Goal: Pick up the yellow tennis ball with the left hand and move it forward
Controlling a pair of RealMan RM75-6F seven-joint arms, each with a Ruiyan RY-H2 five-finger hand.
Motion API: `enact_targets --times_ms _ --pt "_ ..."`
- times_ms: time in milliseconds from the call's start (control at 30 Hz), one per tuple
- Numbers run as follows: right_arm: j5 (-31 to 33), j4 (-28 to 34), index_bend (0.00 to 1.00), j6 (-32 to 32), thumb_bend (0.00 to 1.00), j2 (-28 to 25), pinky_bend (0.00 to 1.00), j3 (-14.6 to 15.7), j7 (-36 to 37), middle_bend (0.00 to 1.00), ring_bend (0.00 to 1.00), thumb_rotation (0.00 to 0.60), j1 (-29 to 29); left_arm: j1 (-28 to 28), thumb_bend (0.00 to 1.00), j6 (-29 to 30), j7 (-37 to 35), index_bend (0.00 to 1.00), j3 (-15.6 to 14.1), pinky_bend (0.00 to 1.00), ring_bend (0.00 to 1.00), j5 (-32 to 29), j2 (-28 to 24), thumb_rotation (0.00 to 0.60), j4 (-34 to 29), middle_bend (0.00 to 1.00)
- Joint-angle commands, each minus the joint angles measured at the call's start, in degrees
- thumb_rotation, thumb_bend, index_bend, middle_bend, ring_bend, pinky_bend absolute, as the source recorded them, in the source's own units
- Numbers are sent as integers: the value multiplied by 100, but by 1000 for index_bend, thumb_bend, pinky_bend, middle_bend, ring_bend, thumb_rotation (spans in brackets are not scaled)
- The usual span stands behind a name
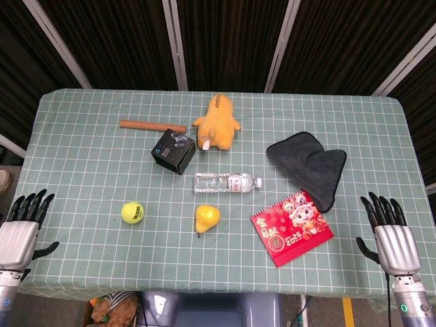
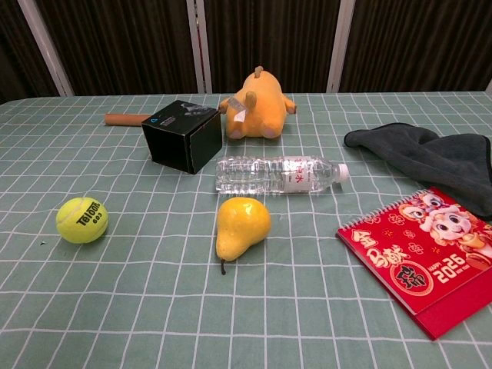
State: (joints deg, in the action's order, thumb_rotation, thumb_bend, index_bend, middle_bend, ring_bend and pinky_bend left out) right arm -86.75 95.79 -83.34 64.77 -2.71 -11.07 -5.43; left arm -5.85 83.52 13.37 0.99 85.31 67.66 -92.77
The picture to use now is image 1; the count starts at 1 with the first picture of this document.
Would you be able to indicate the white table leg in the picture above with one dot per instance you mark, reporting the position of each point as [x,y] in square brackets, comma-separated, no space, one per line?
[304,311]

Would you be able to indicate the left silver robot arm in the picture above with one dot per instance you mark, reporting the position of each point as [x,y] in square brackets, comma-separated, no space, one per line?
[8,296]

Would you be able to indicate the red 2026 desk calendar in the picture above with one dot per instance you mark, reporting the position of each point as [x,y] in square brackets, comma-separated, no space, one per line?
[293,231]

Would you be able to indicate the clear plastic water bottle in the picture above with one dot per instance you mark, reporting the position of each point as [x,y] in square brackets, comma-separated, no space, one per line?
[221,182]

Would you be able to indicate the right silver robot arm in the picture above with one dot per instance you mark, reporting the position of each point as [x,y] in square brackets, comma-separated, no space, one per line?
[410,299]

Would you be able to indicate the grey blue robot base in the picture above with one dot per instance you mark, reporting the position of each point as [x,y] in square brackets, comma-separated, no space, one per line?
[211,311]

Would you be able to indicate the yellow tennis ball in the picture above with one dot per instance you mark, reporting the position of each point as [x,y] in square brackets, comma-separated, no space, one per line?
[132,212]

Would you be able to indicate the green checked tablecloth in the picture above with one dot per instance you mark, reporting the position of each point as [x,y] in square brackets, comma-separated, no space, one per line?
[85,163]

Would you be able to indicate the black small box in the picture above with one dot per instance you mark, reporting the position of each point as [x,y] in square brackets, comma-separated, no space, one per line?
[172,153]

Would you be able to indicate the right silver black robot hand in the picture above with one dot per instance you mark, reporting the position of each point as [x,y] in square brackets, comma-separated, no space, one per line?
[398,245]

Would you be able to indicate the yellow pear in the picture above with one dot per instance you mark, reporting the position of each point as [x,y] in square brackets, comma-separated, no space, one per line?
[206,218]

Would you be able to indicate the yellow plush toy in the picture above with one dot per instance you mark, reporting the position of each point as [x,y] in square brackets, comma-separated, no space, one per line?
[218,122]

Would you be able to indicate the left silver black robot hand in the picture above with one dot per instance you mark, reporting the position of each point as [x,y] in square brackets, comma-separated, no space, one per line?
[17,242]

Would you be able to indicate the white partition post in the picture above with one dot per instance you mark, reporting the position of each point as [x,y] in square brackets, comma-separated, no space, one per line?
[405,64]
[175,44]
[282,44]
[56,42]

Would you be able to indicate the brown wooden rod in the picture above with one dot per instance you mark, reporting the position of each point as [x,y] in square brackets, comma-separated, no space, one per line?
[146,125]

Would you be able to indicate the dark grey towel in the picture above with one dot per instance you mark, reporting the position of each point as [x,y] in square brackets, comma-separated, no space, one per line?
[306,160]

